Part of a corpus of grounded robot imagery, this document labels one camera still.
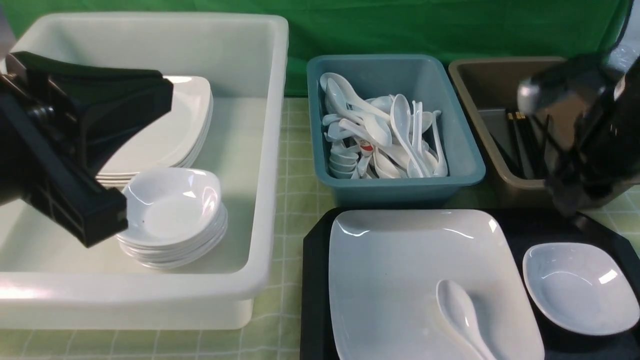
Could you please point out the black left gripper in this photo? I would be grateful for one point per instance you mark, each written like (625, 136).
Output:
(60, 124)

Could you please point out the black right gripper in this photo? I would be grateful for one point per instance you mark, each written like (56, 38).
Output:
(605, 150)

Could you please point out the small white bowl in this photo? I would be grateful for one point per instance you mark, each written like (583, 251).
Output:
(580, 288)

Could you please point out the white spoon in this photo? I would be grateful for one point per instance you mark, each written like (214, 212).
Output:
(457, 309)

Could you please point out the large white square plate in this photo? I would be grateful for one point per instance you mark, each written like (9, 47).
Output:
(384, 266)

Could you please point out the black chopsticks in bin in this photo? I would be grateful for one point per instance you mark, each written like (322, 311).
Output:
(522, 150)

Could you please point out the brown plastic bin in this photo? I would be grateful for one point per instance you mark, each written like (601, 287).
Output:
(484, 85)

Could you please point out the stack of white square plates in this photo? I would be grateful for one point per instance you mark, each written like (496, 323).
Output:
(168, 141)

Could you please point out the black serving tray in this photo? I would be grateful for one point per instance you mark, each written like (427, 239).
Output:
(523, 228)

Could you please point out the green backdrop cloth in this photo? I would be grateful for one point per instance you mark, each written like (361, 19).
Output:
(445, 29)

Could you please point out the stack of small white bowls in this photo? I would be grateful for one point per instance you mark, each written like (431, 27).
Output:
(175, 216)

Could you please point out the large white plastic tub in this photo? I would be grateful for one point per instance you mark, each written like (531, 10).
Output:
(49, 281)

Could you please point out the teal plastic bin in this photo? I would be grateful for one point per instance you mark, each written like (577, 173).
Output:
(421, 78)

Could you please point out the pile of white spoons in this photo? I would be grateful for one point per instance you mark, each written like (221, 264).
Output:
(388, 137)

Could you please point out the green checkered tablecloth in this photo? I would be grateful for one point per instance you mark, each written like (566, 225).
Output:
(274, 330)

